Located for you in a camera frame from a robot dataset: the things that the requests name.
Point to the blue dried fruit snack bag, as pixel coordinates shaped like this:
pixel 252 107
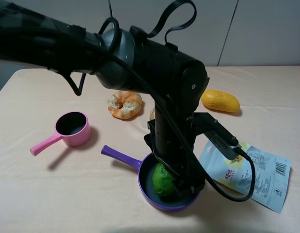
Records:
pixel 272 173

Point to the striped long bread roll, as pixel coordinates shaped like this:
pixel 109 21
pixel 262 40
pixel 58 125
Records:
pixel 152 114

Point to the green lime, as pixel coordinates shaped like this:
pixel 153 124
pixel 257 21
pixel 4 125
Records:
pixel 163 181

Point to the purple frying pan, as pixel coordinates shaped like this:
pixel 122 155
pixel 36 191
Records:
pixel 145 170

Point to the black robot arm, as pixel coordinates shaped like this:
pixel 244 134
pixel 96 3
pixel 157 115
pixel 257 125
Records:
pixel 122 60

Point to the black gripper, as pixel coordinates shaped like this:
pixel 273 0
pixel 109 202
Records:
pixel 172 139

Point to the yellow mango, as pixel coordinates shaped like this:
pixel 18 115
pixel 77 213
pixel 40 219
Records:
pixel 220 101

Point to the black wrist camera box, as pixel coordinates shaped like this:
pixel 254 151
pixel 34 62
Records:
pixel 221 138

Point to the orange striped bagel bread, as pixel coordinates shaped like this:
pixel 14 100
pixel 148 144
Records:
pixel 124 104

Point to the pink small saucepan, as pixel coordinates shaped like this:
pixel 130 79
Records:
pixel 73 128

